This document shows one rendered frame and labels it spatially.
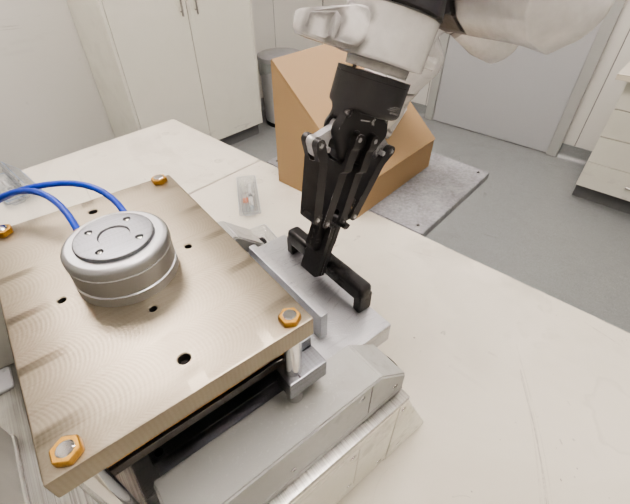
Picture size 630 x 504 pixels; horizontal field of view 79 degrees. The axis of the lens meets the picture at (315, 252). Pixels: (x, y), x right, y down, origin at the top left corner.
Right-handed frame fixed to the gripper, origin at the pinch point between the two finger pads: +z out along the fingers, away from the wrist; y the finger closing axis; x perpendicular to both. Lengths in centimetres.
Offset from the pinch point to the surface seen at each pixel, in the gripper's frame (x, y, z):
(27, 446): 3.4, -29.8, 21.4
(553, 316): -20, 50, 11
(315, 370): -13.6, -11.5, 2.7
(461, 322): -9.1, 35.8, 16.5
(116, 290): -3.4, -24.2, -1.6
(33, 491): -1.5, -30.1, 21.5
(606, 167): 21, 244, -7
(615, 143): 22, 239, -20
